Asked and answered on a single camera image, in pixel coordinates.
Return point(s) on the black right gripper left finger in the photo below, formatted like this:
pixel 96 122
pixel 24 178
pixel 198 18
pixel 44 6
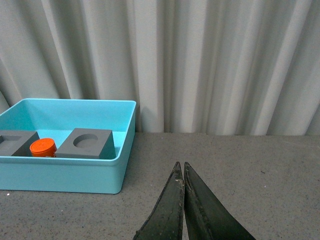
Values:
pixel 166 219

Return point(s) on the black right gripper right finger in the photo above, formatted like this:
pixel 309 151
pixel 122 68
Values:
pixel 206 217

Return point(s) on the gray cube with round hole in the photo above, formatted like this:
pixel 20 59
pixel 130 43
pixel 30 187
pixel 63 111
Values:
pixel 87 143

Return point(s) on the orange cylinder part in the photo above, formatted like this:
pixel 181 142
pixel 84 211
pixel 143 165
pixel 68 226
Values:
pixel 44 147

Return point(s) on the gray block with square recess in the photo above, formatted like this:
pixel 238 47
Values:
pixel 16 143

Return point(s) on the light blue plastic box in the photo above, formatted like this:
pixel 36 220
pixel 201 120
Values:
pixel 56 119

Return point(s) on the white pleated curtain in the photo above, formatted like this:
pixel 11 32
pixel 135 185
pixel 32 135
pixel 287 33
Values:
pixel 221 67

